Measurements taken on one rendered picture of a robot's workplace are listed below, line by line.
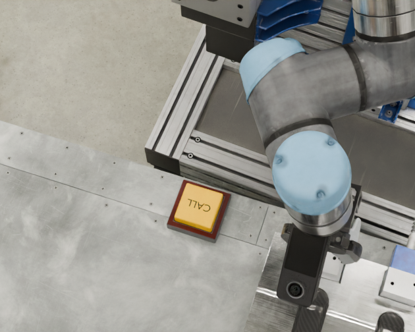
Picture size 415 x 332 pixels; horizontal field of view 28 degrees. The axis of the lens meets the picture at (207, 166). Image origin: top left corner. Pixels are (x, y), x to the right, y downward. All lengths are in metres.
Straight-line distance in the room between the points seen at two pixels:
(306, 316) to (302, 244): 0.22
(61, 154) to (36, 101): 0.98
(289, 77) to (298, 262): 0.24
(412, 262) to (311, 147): 0.43
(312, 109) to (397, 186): 1.16
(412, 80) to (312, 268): 0.25
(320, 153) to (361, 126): 1.24
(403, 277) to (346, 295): 0.08
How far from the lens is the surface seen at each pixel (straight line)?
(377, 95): 0.89
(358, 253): 1.05
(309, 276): 0.99
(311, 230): 0.92
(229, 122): 2.02
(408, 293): 1.18
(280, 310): 1.18
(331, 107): 0.88
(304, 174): 0.81
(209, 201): 1.27
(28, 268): 1.31
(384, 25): 0.87
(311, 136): 0.82
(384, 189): 1.99
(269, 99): 0.86
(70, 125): 2.28
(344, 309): 1.18
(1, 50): 2.44
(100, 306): 1.28
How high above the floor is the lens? 2.03
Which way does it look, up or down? 68 degrees down
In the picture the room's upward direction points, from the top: 2 degrees counter-clockwise
